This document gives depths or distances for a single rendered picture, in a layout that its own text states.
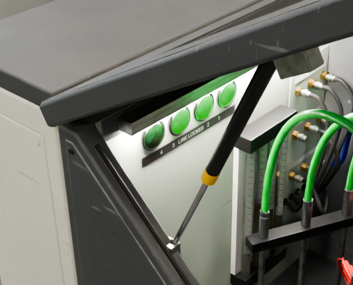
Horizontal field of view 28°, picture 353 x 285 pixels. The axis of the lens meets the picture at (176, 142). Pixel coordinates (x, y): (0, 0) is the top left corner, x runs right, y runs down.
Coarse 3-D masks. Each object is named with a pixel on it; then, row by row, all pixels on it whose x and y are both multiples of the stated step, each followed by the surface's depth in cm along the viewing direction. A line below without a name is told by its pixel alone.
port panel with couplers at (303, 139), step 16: (304, 80) 139; (320, 80) 144; (304, 96) 137; (320, 96) 147; (304, 128) 146; (320, 128) 152; (288, 144) 143; (304, 144) 149; (288, 160) 146; (304, 160) 151; (288, 176) 148; (304, 176) 154; (288, 192) 151
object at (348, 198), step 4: (352, 156) 130; (352, 160) 130; (352, 164) 130; (352, 168) 131; (348, 172) 132; (352, 172) 131; (348, 176) 132; (352, 176) 132; (348, 180) 133; (352, 180) 132; (348, 184) 133; (352, 184) 133; (348, 188) 133; (352, 188) 133; (344, 192) 135; (348, 192) 134; (352, 192) 134; (344, 196) 135; (348, 196) 134; (352, 196) 134; (344, 200) 135; (348, 200) 134; (352, 200) 135; (344, 204) 135; (348, 204) 135; (344, 208) 136; (348, 208) 135; (344, 212) 136; (348, 212) 136
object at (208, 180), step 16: (272, 64) 70; (256, 80) 72; (256, 96) 73; (240, 112) 75; (240, 128) 77; (224, 144) 80; (224, 160) 82; (208, 176) 84; (192, 208) 90; (176, 240) 96
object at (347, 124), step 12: (288, 120) 114; (300, 120) 111; (336, 120) 103; (348, 120) 102; (288, 132) 115; (276, 144) 118; (276, 156) 120; (264, 180) 125; (264, 192) 126; (264, 204) 127; (264, 216) 128
